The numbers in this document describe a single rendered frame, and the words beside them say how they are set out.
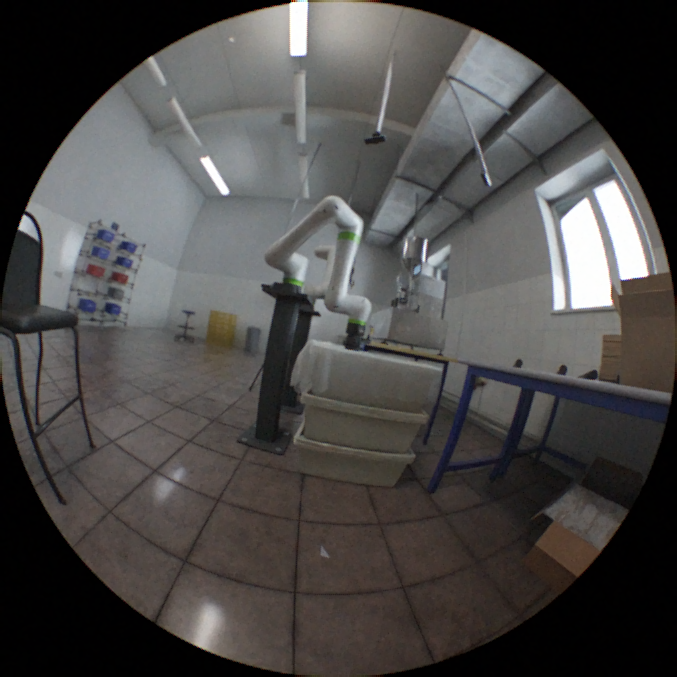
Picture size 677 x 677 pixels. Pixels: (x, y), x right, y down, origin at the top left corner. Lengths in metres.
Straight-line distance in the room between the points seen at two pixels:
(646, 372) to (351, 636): 1.10
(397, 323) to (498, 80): 2.88
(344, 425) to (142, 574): 1.01
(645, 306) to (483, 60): 2.52
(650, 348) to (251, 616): 1.29
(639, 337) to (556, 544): 0.69
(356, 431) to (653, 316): 1.24
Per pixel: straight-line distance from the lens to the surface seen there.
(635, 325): 0.86
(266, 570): 0.79
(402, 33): 3.78
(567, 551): 0.98
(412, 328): 1.52
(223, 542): 0.85
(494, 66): 2.92
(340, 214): 1.01
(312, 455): 1.07
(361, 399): 0.95
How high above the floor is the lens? 0.73
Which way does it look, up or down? level
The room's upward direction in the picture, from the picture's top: 11 degrees clockwise
